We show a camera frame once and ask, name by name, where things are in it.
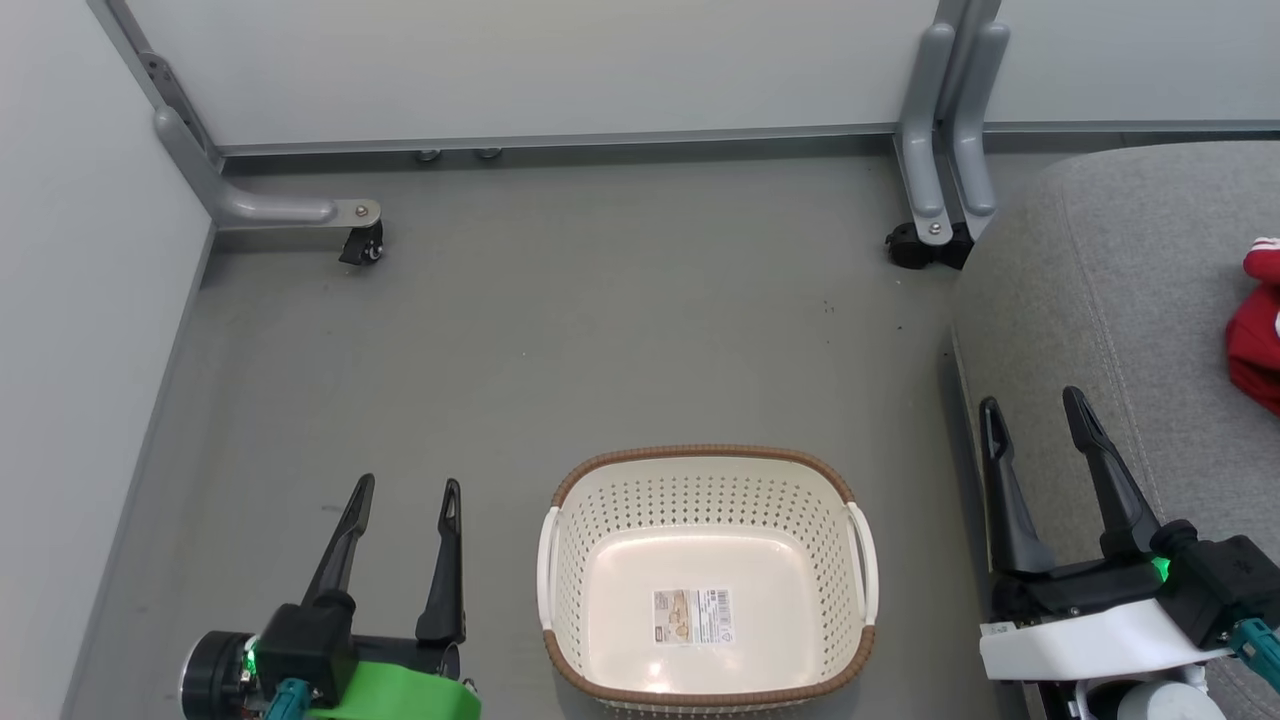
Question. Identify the paper label sticker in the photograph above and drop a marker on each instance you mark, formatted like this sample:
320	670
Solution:
693	616

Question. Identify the paired grey partition foot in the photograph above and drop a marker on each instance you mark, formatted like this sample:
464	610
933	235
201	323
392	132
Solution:
975	130
925	140

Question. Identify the light grey fabric sofa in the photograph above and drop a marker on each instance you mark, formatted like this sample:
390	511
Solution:
1130	330

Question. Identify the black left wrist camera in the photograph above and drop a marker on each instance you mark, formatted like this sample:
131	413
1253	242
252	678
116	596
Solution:
305	645

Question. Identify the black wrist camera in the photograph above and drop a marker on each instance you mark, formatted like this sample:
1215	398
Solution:
1220	585
305	645

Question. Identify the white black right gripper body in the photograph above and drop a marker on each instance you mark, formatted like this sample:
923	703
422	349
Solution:
1080	640

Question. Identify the grey aluminium partition post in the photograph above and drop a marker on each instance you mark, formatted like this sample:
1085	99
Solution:
150	60
965	15

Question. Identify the cream perforated laundry basket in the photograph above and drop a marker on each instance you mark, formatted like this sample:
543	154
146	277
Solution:
700	560

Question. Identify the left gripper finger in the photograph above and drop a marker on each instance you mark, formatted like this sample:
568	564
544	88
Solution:
446	580
340	545

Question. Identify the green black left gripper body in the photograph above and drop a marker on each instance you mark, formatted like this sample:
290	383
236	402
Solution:
400	695

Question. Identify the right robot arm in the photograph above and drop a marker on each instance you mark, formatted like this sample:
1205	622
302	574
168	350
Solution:
1160	700

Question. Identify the grey aluminium base rail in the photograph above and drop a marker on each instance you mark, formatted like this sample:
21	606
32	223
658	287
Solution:
560	140

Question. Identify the small black caster wheel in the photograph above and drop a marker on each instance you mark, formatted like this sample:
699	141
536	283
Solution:
363	245

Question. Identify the single grey partition foot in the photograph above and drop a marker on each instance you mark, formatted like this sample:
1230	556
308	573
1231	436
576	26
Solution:
260	210

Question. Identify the red cloth garment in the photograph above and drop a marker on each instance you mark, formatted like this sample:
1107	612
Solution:
1258	345

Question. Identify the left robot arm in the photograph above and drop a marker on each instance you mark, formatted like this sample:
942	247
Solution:
212	675

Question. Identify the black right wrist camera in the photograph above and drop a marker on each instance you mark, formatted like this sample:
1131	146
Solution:
1220	585

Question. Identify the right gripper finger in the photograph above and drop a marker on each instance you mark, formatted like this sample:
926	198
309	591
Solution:
1010	520
1120	500

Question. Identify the large black caster wheel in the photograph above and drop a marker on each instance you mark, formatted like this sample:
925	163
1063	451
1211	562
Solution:
908	248
952	245

